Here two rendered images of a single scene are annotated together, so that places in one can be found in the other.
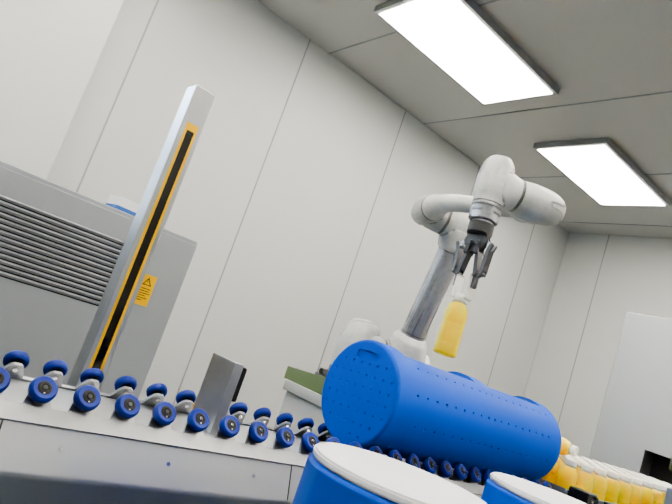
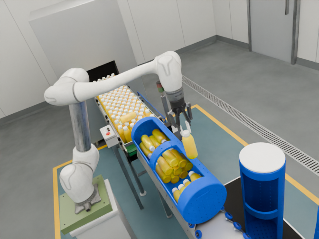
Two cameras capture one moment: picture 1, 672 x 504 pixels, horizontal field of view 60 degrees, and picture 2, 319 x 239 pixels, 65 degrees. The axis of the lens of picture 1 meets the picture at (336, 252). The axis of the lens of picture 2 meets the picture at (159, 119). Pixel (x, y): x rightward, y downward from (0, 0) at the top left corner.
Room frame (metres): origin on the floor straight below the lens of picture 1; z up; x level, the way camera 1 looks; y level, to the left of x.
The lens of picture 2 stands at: (1.35, 0.67, 2.26)
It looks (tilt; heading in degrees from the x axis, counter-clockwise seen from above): 33 degrees down; 293
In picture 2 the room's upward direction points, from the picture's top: 17 degrees counter-clockwise
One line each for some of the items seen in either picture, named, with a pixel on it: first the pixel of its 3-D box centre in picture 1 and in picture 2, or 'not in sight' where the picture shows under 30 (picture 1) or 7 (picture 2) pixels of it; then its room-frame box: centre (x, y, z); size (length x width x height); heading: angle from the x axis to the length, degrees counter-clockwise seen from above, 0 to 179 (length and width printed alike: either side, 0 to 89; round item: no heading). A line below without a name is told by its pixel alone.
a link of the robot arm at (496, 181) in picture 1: (498, 182); (169, 71); (1.68, -0.39, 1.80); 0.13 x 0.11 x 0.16; 100
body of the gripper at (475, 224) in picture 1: (478, 237); (178, 105); (1.67, -0.38, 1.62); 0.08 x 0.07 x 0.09; 39
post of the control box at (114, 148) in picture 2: not in sight; (127, 177); (2.53, -0.87, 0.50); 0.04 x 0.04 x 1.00; 39
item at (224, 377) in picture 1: (219, 393); not in sight; (1.33, 0.14, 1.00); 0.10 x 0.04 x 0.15; 39
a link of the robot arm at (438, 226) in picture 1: (428, 212); (62, 93); (2.24, -0.29, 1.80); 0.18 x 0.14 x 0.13; 10
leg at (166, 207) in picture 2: not in sight; (162, 197); (2.18, -0.80, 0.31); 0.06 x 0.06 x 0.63; 39
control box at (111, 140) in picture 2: not in sight; (108, 135); (2.53, -0.87, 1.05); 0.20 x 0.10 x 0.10; 129
